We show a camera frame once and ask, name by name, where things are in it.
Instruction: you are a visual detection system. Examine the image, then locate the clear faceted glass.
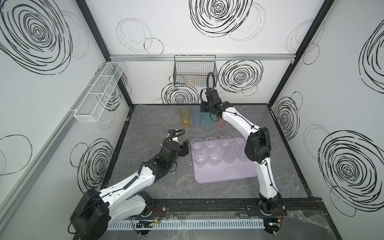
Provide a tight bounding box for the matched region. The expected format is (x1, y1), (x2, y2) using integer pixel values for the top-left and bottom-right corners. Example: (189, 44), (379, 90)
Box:
(194, 151), (208, 168)
(220, 136), (234, 149)
(191, 138), (206, 152)
(234, 134), (247, 149)
(205, 137), (219, 150)

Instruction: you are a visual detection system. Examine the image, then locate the blue tall glass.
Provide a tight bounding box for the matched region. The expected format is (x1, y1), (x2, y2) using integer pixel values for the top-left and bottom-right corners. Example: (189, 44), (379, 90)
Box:
(192, 106), (203, 126)

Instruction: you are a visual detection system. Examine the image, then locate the yellow tall glass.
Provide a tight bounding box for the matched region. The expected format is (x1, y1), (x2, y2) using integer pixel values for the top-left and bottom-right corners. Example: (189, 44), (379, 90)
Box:
(179, 107), (192, 128)

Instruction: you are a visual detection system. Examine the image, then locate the clear plain cup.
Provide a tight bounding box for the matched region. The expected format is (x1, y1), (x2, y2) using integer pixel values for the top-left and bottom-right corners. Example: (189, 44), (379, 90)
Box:
(209, 150), (223, 167)

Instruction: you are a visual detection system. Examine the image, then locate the lilac plastic tray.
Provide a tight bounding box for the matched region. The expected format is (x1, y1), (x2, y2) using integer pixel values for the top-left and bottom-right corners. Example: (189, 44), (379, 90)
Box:
(191, 139), (257, 184)

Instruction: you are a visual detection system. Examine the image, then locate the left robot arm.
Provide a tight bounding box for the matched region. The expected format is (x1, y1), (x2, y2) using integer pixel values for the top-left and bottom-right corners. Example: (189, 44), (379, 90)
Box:
(69, 139), (190, 240)

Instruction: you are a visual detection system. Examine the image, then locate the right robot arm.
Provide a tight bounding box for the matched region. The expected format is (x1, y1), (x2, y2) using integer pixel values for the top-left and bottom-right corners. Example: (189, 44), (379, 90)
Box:
(200, 88), (283, 216)

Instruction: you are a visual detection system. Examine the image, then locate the teal tall glass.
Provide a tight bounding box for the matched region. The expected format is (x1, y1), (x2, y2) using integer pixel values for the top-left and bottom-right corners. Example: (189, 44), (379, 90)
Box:
(203, 113), (215, 126)

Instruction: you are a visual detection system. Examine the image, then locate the pink short glass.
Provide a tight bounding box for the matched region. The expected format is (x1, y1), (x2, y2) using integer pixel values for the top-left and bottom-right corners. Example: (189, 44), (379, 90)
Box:
(216, 119), (227, 130)

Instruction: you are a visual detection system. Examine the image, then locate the white mesh shelf basket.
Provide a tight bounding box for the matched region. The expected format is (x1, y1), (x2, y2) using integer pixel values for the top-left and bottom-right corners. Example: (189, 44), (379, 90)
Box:
(74, 62), (124, 123)

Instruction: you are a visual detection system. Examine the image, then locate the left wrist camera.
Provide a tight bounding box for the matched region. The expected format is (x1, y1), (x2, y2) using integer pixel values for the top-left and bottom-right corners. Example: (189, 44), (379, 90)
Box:
(168, 130), (179, 142)

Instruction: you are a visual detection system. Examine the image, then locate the black wire basket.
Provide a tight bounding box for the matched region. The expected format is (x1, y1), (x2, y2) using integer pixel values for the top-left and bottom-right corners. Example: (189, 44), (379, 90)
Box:
(173, 55), (218, 88)

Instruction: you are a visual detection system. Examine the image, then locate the white slotted cable duct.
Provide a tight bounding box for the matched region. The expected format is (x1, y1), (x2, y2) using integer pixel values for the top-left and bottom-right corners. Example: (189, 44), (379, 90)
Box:
(108, 219), (265, 231)

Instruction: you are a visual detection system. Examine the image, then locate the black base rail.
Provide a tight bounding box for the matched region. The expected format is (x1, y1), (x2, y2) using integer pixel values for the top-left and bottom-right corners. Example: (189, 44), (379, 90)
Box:
(149, 198), (326, 217)

